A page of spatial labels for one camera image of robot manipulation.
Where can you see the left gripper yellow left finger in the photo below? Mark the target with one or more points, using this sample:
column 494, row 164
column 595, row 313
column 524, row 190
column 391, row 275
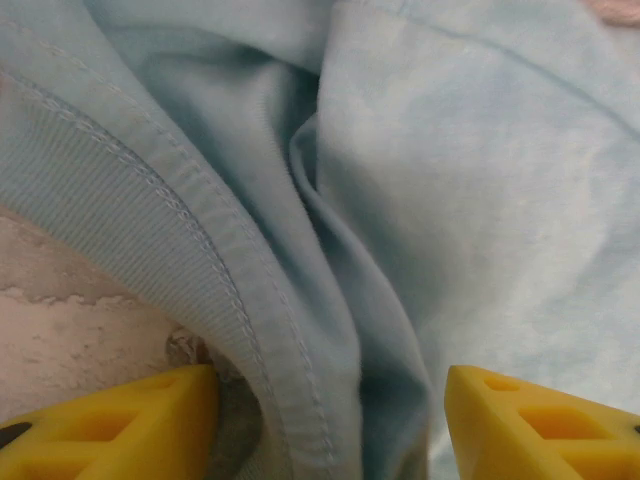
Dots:
column 125, row 435

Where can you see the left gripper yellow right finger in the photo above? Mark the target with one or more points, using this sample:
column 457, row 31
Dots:
column 540, row 440

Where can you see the light blue t-shirt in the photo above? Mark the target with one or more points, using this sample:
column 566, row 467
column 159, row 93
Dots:
column 450, row 200

